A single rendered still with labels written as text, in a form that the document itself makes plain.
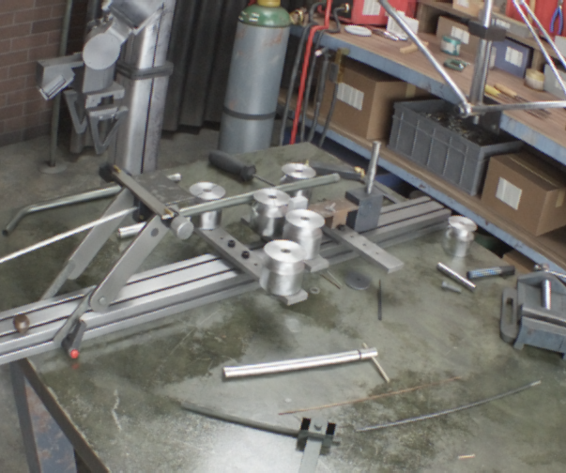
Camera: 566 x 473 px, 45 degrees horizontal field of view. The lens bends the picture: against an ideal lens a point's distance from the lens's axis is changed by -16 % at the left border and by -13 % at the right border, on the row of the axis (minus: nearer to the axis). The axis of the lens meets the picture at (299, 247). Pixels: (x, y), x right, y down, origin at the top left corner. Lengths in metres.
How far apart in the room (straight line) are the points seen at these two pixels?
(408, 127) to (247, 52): 0.66
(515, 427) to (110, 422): 0.47
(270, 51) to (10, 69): 1.44
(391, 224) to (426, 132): 1.46
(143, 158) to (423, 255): 0.75
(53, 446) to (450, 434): 0.71
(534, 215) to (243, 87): 1.20
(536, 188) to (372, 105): 0.73
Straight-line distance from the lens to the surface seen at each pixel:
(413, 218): 1.25
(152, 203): 0.86
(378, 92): 2.77
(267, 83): 2.90
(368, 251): 1.08
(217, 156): 1.35
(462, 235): 1.21
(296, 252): 0.94
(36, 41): 3.69
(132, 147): 1.69
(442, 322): 1.05
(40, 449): 1.28
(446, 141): 2.59
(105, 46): 1.03
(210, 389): 0.86
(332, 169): 1.39
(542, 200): 2.39
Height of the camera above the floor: 1.43
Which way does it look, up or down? 29 degrees down
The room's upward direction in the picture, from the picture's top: 10 degrees clockwise
